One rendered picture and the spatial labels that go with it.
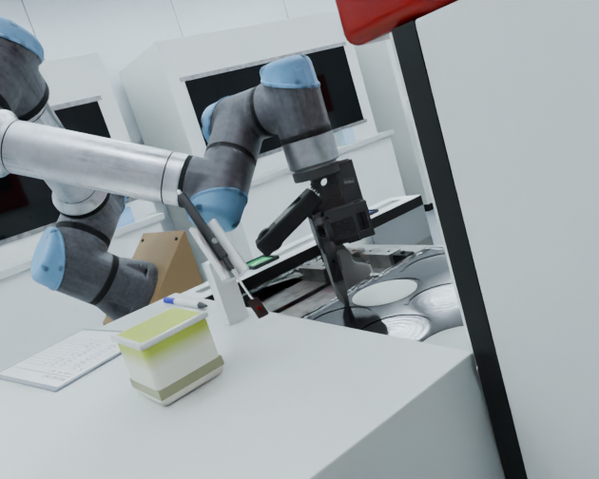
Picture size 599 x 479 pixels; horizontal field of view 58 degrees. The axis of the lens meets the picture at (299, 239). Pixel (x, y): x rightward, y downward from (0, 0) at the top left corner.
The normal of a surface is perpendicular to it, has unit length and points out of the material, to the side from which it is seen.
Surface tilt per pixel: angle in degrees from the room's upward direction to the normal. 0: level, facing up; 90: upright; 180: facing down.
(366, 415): 0
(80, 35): 90
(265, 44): 90
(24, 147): 79
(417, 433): 90
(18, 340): 90
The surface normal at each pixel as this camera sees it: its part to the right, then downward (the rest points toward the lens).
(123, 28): 0.57, 0.00
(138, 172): -0.02, 0.11
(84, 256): 0.67, -0.24
